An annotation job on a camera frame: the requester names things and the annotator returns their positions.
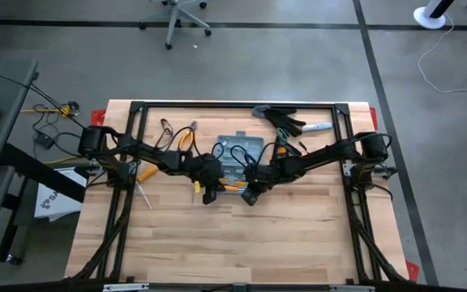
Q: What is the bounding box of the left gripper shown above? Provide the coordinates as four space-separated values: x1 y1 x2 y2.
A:
186 155 229 193

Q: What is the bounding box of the grey plastic tool case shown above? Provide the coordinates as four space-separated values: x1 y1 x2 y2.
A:
216 130 267 195

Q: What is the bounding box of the black and orange tool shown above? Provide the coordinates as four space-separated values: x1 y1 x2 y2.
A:
178 120 199 154

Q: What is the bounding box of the wooden handled hammer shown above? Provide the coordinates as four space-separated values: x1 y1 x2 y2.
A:
136 165 161 183

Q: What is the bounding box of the silver utility knife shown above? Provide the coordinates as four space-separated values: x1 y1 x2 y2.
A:
301 122 334 134

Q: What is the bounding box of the shiny clear object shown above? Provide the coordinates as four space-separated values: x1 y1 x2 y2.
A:
154 118 174 150

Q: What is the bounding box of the white printed carton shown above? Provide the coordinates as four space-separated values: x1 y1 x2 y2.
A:
33 166 88 223

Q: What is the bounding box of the grey mesh office chair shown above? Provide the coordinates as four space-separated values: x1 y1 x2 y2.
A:
138 0 213 50

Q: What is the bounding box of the black power adapter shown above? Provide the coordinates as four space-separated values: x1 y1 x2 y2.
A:
33 131 55 150

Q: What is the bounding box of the black diagonal bar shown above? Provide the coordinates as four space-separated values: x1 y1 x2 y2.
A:
0 142 88 204

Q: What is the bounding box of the black desk leg with caster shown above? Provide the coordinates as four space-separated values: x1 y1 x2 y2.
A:
0 174 32 267

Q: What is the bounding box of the white round stand base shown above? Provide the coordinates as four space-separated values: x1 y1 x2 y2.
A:
413 0 457 30

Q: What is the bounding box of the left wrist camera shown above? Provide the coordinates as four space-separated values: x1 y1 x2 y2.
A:
202 188 218 206

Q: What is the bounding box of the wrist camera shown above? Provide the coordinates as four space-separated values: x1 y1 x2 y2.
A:
202 188 218 206
241 187 259 207

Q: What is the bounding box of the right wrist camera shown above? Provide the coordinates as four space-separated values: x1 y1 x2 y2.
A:
241 187 259 207

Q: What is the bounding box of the black right camera cable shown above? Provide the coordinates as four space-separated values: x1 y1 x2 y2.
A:
229 140 291 167

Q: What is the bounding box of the black camera cable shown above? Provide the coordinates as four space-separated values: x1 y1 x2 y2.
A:
229 140 291 167
152 126 226 163

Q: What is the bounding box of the black left camera cable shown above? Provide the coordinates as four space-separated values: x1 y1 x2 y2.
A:
152 126 226 163

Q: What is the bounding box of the black table frame rail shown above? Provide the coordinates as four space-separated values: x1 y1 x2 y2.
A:
71 100 409 285

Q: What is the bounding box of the silver metal bracket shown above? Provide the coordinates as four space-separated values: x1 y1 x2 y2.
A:
102 282 150 292
329 285 376 292

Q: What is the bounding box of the yellow cable plug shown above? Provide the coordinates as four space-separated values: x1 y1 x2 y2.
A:
19 101 81 119

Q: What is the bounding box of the white floor cable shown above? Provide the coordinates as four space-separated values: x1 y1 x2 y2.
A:
417 14 467 94

